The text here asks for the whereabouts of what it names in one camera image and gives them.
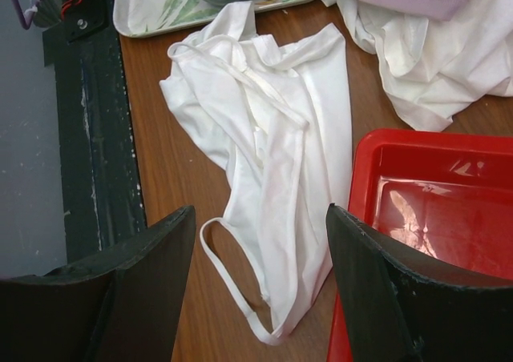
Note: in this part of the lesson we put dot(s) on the floral serving tray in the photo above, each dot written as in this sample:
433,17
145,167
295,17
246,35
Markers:
145,18

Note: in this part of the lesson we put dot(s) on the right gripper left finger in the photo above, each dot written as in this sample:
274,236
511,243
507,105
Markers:
121,304

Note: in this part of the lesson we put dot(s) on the white hanging garment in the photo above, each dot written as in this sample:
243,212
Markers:
432,69

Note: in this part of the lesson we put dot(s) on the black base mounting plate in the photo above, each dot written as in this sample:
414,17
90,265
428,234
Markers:
102,200

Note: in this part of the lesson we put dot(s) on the white tank top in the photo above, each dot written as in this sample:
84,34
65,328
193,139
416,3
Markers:
277,119

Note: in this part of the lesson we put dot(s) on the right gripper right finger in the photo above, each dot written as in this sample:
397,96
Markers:
400,304

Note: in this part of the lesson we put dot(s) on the red plastic bin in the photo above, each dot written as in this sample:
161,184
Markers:
448,196

